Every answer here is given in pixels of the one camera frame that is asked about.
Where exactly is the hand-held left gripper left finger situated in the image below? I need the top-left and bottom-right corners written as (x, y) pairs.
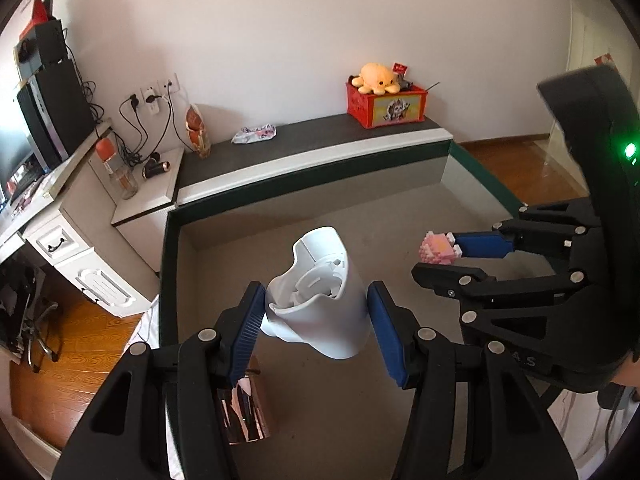
top-left (52, 281), bottom-right (266, 480)

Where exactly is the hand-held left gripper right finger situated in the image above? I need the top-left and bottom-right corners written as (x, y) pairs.
top-left (366, 280), bottom-right (578, 480)

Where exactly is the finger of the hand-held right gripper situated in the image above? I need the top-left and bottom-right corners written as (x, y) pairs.
top-left (452, 199), bottom-right (601, 263)
top-left (411, 262), bottom-right (596, 346)

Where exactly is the pink block toy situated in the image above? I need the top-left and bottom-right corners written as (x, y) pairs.
top-left (419, 231), bottom-right (458, 264)

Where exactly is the white plastic holder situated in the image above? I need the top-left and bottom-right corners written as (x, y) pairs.
top-left (261, 227), bottom-right (372, 360)

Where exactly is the pink box with green rim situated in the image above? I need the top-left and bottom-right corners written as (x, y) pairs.
top-left (158, 139), bottom-right (531, 480)

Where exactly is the rose gold metal cylinder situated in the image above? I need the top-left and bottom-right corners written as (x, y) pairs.
top-left (216, 355), bottom-right (273, 445)

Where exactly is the white desk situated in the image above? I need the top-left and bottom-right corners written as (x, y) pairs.
top-left (0, 117), bottom-right (161, 318)

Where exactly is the red plastic crate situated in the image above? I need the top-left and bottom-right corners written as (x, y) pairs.
top-left (346, 81), bottom-right (431, 128)

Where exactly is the white striped bedsheet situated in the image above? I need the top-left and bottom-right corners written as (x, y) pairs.
top-left (132, 295), bottom-right (621, 480)

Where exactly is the white nightstand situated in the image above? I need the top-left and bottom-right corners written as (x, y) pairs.
top-left (111, 146), bottom-right (186, 273)

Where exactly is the dark-topped window ledge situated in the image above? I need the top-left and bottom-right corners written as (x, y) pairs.
top-left (175, 112), bottom-right (455, 207)

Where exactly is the crumpled plastic packet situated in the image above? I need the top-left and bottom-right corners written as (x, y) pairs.
top-left (231, 123), bottom-right (277, 144)

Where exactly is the clear bottle with orange cap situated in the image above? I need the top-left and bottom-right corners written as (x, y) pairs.
top-left (96, 137), bottom-right (138, 201)

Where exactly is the orange octopus plush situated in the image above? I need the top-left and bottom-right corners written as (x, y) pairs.
top-left (350, 62), bottom-right (401, 95)

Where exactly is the snack bag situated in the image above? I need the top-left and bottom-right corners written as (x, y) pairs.
top-left (185, 104), bottom-right (212, 159)

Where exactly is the white door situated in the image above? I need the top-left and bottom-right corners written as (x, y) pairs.
top-left (565, 0), bottom-right (631, 76)

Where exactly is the black office chair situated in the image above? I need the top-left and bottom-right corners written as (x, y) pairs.
top-left (0, 250), bottom-right (63, 373)

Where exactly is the black computer monitor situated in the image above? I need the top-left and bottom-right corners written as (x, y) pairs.
top-left (0, 125), bottom-right (46, 206)

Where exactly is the black computer tower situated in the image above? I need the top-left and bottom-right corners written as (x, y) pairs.
top-left (16, 57), bottom-right (96, 161)

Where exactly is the black box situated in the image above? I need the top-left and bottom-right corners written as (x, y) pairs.
top-left (14, 19), bottom-right (68, 78)

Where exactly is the red carton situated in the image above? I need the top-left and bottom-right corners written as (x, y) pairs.
top-left (20, 0), bottom-right (55, 41)

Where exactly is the black power cable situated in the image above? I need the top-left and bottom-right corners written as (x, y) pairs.
top-left (117, 97), bottom-right (156, 167)
top-left (159, 91), bottom-right (188, 153)

